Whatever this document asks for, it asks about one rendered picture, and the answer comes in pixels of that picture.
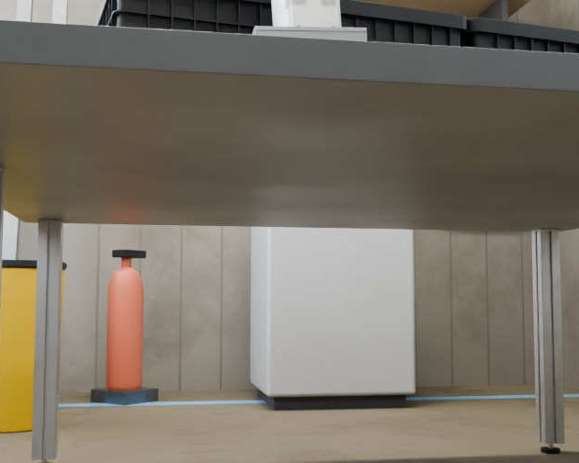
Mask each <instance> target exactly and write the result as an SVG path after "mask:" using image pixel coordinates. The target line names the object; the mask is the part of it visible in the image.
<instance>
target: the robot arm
mask: <svg viewBox="0 0 579 463"><path fill-rule="evenodd" d="M271 4H272V19H273V27H331V28H341V27H342V25H341V13H340V0H271Z"/></svg>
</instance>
